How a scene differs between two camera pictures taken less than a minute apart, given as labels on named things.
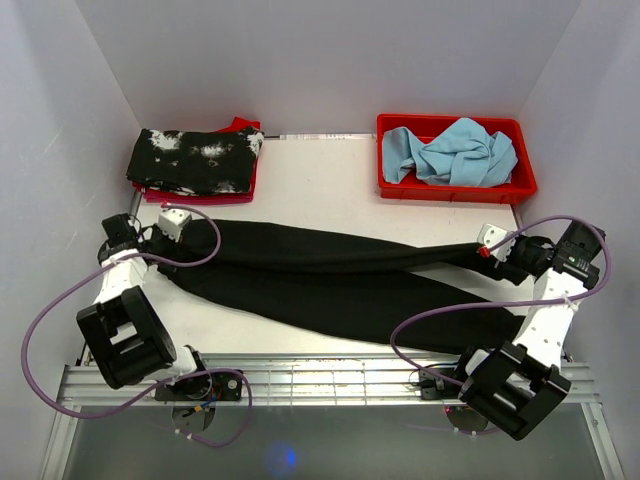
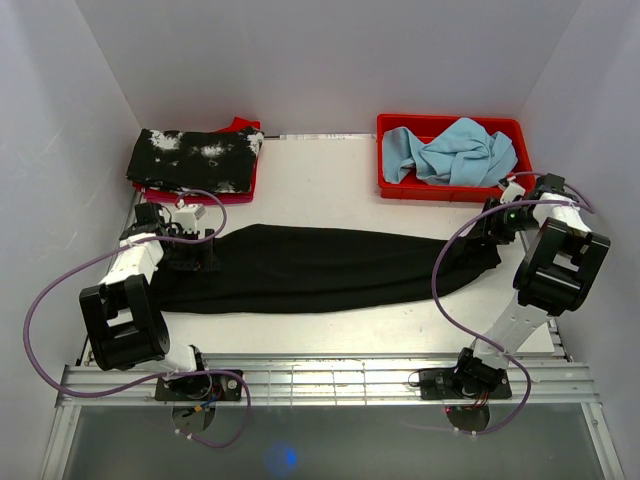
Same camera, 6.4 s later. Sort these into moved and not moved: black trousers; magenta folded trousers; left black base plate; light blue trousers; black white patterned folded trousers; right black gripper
Moved: black trousers; right black gripper
Not moved: magenta folded trousers; light blue trousers; left black base plate; black white patterned folded trousers
